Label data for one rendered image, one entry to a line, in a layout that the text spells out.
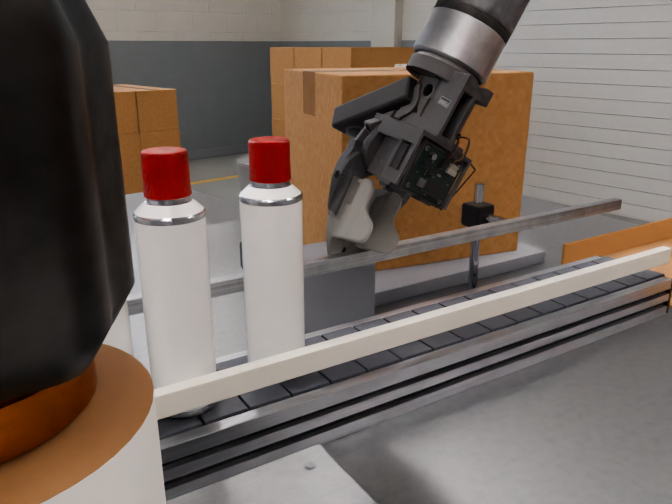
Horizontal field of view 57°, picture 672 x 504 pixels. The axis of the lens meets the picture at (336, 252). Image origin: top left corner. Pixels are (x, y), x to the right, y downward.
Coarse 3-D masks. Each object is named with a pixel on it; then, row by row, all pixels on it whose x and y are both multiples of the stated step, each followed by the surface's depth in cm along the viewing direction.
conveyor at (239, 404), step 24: (504, 288) 73; (600, 288) 73; (624, 288) 74; (408, 312) 67; (528, 312) 67; (552, 312) 68; (336, 336) 61; (432, 336) 61; (456, 336) 61; (240, 360) 57; (360, 360) 57; (384, 360) 57; (288, 384) 53; (312, 384) 53; (216, 408) 49; (240, 408) 49; (168, 432) 46
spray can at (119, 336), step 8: (120, 312) 43; (120, 320) 43; (128, 320) 45; (112, 328) 43; (120, 328) 44; (128, 328) 45; (112, 336) 43; (120, 336) 44; (128, 336) 45; (112, 344) 43; (120, 344) 44; (128, 344) 45; (128, 352) 45
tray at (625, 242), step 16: (656, 224) 105; (592, 240) 96; (608, 240) 99; (624, 240) 101; (640, 240) 104; (656, 240) 106; (576, 256) 95; (592, 256) 98; (608, 256) 99; (624, 256) 99
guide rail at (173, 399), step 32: (640, 256) 74; (512, 288) 64; (544, 288) 65; (576, 288) 68; (416, 320) 57; (448, 320) 59; (480, 320) 61; (288, 352) 51; (320, 352) 51; (352, 352) 53; (192, 384) 46; (224, 384) 47; (256, 384) 49; (160, 416) 45
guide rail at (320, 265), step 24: (528, 216) 73; (552, 216) 75; (576, 216) 77; (408, 240) 64; (432, 240) 65; (456, 240) 67; (312, 264) 58; (336, 264) 59; (360, 264) 61; (216, 288) 53; (240, 288) 54
